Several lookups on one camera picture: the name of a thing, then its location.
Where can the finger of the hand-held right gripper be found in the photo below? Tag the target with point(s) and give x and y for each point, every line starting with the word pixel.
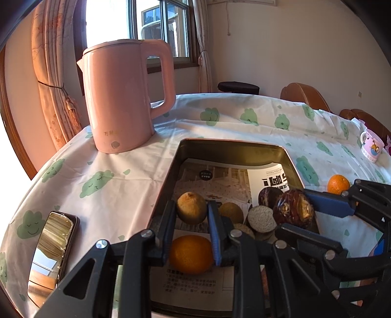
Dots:
pixel 331 203
pixel 305 238

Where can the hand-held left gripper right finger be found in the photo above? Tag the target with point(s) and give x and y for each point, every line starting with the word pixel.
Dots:
pixel 215 238

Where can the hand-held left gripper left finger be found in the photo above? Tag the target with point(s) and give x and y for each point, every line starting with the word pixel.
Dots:
pixel 169 241

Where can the small orange mandarin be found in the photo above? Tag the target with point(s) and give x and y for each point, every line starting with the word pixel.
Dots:
pixel 191 253

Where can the wrinkled brown date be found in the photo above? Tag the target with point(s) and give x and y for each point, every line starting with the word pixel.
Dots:
pixel 293 208

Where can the pink metal tin box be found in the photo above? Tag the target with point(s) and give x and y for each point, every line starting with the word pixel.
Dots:
pixel 232 151

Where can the large orange mandarin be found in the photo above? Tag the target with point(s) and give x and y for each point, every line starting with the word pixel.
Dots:
pixel 338 185

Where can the yellow-brown round fruit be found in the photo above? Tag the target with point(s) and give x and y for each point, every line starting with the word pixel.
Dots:
pixel 232 212
pixel 191 208

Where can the printed paper leaflet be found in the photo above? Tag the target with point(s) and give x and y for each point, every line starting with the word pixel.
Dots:
pixel 213 180

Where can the white booklet black lettering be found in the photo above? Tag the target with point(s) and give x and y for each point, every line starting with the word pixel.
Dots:
pixel 268 177

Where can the pink cartoon mug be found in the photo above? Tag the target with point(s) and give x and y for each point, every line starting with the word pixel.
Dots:
pixel 371 146

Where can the brown leather sofa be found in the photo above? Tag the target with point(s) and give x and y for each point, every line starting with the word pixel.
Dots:
pixel 366 122

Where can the brown leather chair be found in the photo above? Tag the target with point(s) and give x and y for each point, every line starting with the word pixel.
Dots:
pixel 302 97

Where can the black smartphone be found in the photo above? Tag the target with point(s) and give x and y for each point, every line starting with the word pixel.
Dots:
pixel 49 253

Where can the dark round stool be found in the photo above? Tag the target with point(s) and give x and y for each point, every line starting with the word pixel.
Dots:
pixel 238 87

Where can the pink electric kettle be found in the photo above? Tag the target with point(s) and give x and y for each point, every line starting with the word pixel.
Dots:
pixel 122 97

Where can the beige tied curtain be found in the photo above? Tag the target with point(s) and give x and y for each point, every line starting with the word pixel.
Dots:
pixel 204 46

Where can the white air conditioner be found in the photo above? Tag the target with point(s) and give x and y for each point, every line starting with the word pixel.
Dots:
pixel 241 1

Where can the brown-framed window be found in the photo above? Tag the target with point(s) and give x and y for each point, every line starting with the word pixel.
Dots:
pixel 107 21

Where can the brown wooden frame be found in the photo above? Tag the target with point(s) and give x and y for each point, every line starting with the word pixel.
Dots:
pixel 12 128

